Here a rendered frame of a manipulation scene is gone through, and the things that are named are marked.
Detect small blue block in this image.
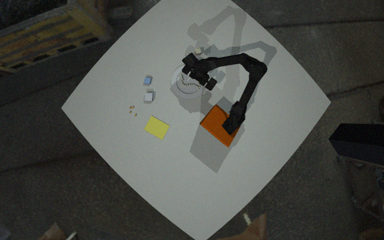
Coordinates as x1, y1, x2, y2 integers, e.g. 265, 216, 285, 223
144, 77, 151, 85

